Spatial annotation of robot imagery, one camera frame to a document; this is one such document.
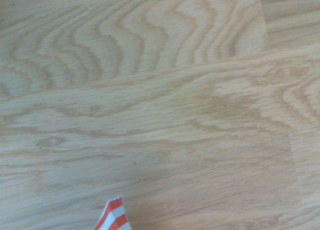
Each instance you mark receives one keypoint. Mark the red BBQ potato chip bag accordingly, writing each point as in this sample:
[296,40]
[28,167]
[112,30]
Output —
[113,215]

